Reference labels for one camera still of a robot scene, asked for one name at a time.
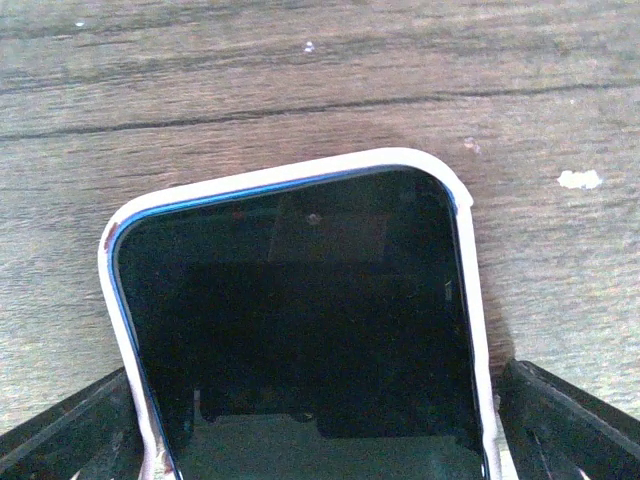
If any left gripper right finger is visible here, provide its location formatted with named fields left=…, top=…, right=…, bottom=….
left=498, top=359, right=640, bottom=479

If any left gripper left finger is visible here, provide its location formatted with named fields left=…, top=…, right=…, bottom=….
left=1, top=368, right=144, bottom=479

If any phone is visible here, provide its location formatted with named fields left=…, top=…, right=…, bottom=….
left=97, top=147, right=502, bottom=479

